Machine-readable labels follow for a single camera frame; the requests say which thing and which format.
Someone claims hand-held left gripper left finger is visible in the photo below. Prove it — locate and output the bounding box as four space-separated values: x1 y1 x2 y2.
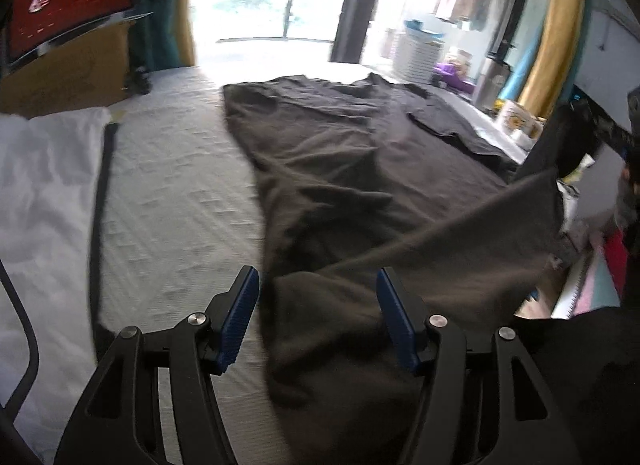
52 266 260 465

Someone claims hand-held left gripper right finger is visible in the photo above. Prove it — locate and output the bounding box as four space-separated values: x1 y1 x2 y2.
375 267 584 465

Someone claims dark grey t-shirt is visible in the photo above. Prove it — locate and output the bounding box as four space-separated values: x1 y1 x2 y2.
222 72 577 465

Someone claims person's right forearm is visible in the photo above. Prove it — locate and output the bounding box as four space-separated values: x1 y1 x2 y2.
614 160 640 247

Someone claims white mug with bear print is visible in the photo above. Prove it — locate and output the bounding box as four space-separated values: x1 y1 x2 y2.
494 98 546 141

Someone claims stainless steel thermos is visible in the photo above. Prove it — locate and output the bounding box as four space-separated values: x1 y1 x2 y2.
472 57 511 111

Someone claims yellow curtain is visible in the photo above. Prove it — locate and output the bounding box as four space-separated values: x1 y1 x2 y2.
517 0 589 118
169 0 199 68

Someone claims purple plastic object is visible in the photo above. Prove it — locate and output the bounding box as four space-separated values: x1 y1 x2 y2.
432 62 476 96

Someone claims clear jar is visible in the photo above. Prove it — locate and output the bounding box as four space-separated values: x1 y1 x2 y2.
447 47 474 72

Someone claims pastel spiral notebook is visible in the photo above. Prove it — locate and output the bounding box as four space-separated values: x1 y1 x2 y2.
551 237 629 320

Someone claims white lattice basket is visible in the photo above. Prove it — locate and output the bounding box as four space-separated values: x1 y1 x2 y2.
389 27 444 86

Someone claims blue item on basket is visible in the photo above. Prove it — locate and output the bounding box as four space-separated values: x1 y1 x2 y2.
402 19 446 41

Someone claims person's black clothing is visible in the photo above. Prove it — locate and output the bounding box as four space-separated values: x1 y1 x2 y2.
514 309 640 465

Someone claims white folded cloth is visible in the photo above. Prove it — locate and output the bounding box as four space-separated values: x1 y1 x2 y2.
0 107 114 465

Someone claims cardboard box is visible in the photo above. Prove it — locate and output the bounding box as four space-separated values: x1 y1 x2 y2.
0 20 134 118

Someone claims balcony railing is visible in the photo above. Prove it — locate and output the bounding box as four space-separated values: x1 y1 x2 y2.
214 0 392 46

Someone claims white tablet stand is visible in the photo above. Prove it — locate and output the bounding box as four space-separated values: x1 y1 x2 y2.
34 10 157 54

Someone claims teal curtain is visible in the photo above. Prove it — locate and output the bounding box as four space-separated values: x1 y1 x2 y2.
121 0 177 72

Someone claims red-screen tablet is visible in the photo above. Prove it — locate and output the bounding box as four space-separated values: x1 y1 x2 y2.
7 0 136 64

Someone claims black strap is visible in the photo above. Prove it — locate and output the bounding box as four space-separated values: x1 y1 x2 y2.
91 124 121 343

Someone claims dark window frame post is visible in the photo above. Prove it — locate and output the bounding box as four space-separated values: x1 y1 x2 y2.
329 0 392 66

